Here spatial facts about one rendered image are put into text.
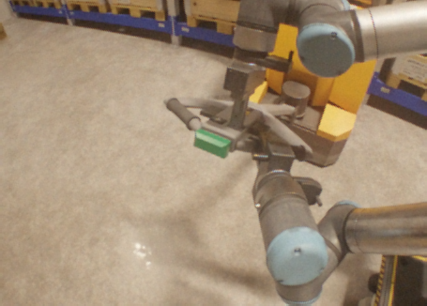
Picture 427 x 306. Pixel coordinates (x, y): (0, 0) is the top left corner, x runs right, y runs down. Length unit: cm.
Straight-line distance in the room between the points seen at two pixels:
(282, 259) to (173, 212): 128
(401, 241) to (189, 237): 125
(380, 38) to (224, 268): 130
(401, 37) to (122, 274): 151
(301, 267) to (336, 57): 31
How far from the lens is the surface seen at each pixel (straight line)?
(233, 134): 63
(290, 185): 48
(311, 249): 40
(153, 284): 151
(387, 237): 48
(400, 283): 138
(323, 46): 43
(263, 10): 56
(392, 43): 46
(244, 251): 152
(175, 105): 76
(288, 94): 163
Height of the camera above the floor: 144
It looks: 50 degrees down
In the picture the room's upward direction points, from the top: 2 degrees counter-clockwise
